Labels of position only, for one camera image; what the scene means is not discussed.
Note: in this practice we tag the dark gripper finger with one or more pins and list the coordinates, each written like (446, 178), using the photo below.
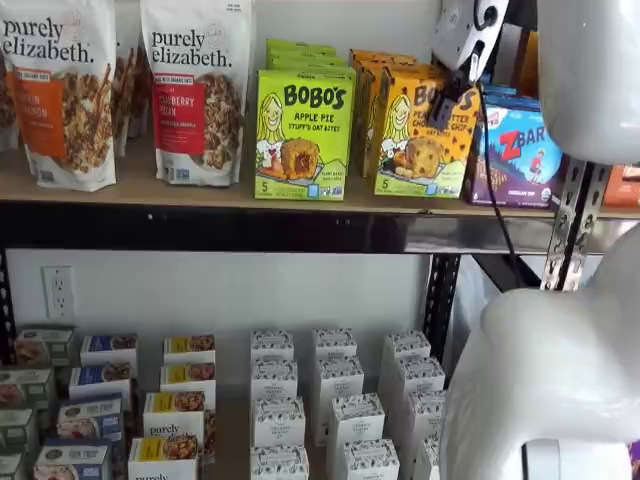
(445, 107)

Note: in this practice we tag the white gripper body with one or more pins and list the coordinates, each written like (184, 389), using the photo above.
(455, 35)

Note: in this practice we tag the orange Bobo's oat bites box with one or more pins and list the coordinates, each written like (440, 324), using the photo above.
(380, 55)
(425, 160)
(365, 125)

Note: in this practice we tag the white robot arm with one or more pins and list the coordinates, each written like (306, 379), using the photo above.
(550, 350)

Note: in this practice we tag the blue Zbar snack box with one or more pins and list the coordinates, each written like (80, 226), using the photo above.
(502, 94)
(520, 170)

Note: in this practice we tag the green Bobo's apple pie box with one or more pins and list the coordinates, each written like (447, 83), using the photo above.
(300, 46)
(300, 150)
(307, 60)

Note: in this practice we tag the black diagonal shelf brace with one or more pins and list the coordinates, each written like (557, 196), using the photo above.
(500, 270)

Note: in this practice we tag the orange brown snack box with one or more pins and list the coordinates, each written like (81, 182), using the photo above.
(622, 187)

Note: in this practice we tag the black shelf beam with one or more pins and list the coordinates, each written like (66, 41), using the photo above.
(250, 227)

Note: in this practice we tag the white floral print box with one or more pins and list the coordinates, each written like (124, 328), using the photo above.
(274, 380)
(279, 465)
(277, 425)
(425, 415)
(340, 380)
(272, 345)
(406, 345)
(427, 460)
(370, 462)
(420, 375)
(335, 342)
(356, 420)

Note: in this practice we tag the yellow label granola box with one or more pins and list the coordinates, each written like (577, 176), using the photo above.
(172, 420)
(162, 460)
(187, 377)
(189, 350)

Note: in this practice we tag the blue label granola box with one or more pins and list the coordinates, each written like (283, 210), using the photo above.
(90, 420)
(100, 380)
(72, 462)
(107, 350)

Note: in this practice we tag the green label granola box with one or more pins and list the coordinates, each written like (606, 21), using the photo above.
(45, 345)
(25, 387)
(11, 467)
(17, 430)

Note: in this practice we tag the red label granola bag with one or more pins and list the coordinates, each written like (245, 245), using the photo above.
(195, 100)

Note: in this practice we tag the orange label granola bag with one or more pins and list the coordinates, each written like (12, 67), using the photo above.
(60, 100)

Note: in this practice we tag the white patterned small boxes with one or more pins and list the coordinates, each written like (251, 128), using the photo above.
(232, 440)

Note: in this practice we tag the white granola bag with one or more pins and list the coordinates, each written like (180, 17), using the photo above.
(6, 110)

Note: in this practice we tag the silver perforated shelf post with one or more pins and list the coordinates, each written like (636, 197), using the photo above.
(570, 225)

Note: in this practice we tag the black perforated shelf post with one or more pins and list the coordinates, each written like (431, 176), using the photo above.
(5, 310)
(445, 300)

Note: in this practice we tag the white wall outlet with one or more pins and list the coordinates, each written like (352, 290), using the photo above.
(57, 292)

